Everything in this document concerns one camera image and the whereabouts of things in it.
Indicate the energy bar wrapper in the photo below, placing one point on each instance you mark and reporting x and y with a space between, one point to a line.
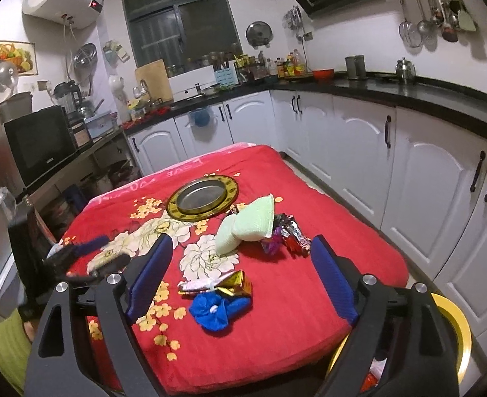
292 237

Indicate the wooden cutting board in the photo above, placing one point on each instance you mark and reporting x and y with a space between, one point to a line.
156 80

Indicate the green sleeve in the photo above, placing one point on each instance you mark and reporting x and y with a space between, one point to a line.
15 349

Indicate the yellow rimmed trash bin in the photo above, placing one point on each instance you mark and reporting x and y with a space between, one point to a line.
454 330

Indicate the gold foil wrapper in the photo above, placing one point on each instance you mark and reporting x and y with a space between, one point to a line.
232 284

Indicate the gold rimmed metal plate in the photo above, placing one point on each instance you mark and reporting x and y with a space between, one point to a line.
203 198

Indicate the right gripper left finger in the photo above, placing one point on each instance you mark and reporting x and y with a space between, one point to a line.
62 361

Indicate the red floral blanket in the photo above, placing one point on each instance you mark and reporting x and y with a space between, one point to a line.
291 321

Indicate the metal canister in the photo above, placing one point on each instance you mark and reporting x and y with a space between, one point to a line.
355 68

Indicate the purple snack wrapper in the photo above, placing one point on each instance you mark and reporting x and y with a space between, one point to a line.
272 244

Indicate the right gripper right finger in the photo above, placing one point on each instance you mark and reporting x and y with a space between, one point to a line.
347 288

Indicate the black microwave oven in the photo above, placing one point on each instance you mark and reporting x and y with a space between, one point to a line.
38 142

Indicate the metal kettle on counter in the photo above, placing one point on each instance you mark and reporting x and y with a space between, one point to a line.
405 71

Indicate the blue crumpled cloth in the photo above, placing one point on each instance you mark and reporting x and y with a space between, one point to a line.
214 312

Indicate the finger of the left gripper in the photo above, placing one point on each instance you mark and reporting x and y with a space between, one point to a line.
75 250
113 265

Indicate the red bowl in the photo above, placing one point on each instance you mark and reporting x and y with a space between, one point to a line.
323 75

